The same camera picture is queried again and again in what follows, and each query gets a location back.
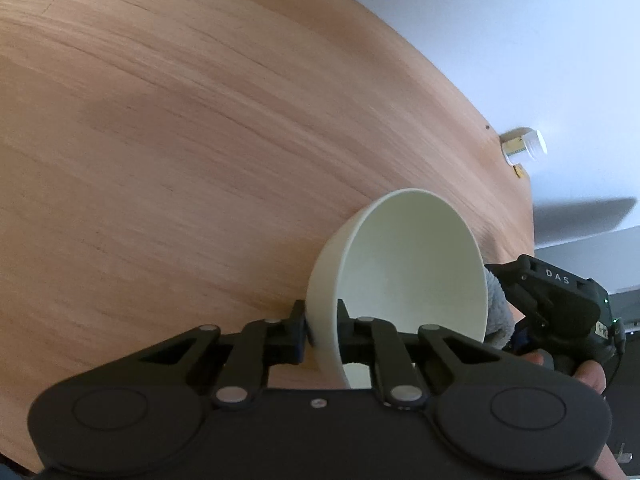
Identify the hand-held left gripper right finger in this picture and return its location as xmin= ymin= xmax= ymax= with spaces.
xmin=336 ymin=300 xmax=502 ymax=411

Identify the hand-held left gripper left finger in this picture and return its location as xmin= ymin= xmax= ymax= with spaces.
xmin=136 ymin=300 xmax=311 ymax=410

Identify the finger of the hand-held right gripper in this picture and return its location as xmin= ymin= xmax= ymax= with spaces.
xmin=510 ymin=321 xmax=532 ymax=356

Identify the pink and grey cloth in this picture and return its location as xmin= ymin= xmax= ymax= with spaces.
xmin=483 ymin=266 xmax=517 ymax=352

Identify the pale yellow bowl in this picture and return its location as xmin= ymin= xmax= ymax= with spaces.
xmin=305 ymin=188 xmax=489 ymax=391

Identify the person's right hand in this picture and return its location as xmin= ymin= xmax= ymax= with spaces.
xmin=525 ymin=352 xmax=608 ymax=396

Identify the white appliance with vents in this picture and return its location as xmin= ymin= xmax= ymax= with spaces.
xmin=532 ymin=197 xmax=640 ymax=336

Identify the white pill bottle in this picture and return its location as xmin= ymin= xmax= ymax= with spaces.
xmin=500 ymin=129 xmax=548 ymax=166

